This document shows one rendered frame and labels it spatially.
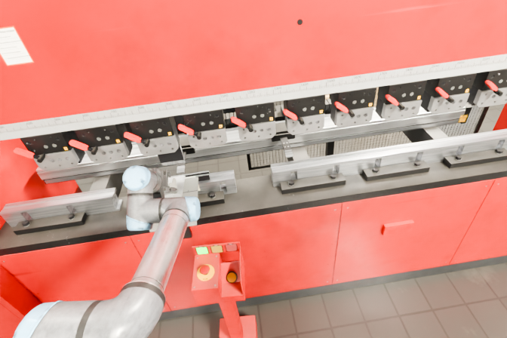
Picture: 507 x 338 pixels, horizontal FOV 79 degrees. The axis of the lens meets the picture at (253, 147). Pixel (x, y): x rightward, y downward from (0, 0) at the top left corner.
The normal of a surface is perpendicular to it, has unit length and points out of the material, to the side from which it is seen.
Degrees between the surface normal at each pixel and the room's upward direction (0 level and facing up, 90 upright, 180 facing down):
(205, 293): 90
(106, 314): 13
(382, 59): 90
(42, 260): 90
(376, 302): 0
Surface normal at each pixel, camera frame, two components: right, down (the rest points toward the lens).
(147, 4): 0.12, 0.61
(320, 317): -0.09, -0.78
